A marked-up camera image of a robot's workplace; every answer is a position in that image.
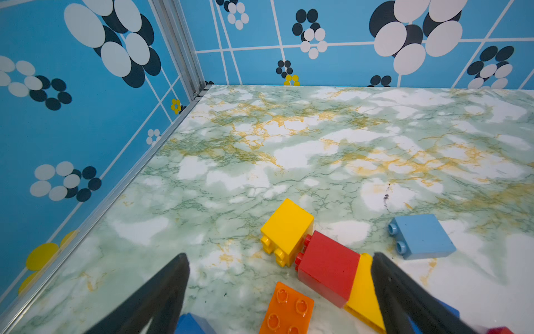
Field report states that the light blue lego brick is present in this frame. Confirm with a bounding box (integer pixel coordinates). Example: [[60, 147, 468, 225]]
[[387, 214, 457, 260]]

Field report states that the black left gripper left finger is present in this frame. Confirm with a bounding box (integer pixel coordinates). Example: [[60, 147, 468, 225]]
[[86, 253, 190, 333]]

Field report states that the red small lego brick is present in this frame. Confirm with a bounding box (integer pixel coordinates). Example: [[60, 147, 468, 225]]
[[486, 326, 514, 334]]

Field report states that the dark blue lego brick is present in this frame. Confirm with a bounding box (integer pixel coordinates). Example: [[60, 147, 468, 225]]
[[174, 313, 216, 334]]

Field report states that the left aluminium corner post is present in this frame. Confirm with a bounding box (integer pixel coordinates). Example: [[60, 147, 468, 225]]
[[150, 0, 207, 101]]

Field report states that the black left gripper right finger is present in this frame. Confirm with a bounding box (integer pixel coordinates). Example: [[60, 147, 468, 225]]
[[371, 252, 474, 333]]

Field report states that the orange lego plate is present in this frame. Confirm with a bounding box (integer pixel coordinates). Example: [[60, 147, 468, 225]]
[[259, 282, 314, 334]]

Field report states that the yellow square lego brick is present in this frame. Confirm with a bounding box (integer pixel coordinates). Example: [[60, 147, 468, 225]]
[[261, 199, 314, 267]]

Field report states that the red square lego brick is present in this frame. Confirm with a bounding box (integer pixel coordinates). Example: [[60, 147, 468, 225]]
[[295, 231, 361, 308]]

